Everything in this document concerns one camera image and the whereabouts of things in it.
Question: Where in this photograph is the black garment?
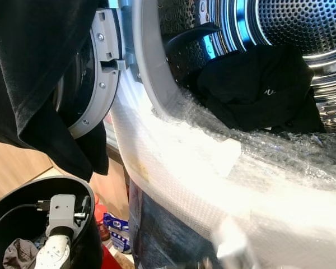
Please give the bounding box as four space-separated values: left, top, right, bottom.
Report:
185 44 326 135

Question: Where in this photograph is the bubble-wrapped white washing machine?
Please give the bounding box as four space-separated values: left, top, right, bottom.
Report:
109 0 336 269

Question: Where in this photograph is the black cloth over door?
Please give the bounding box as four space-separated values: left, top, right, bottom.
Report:
0 0 110 183

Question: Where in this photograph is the black laundry basket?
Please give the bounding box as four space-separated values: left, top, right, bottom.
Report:
0 175 104 269

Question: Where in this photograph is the grey-brown garment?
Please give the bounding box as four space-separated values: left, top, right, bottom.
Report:
2 238 40 269

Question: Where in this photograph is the grey washer door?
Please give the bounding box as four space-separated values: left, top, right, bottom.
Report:
56 8 124 140

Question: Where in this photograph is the red-capped bottle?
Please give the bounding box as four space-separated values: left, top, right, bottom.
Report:
94 193 108 236

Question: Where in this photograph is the blue detergent bag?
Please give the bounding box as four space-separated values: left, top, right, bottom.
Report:
104 213 132 254

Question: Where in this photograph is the red container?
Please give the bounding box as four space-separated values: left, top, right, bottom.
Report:
100 244 124 269

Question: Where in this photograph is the blue denim cloth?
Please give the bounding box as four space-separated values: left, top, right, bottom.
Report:
128 179 241 269

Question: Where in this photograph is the white tape piece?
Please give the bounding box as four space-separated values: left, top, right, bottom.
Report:
210 138 241 179

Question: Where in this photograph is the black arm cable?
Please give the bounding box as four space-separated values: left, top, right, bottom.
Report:
0 203 50 225

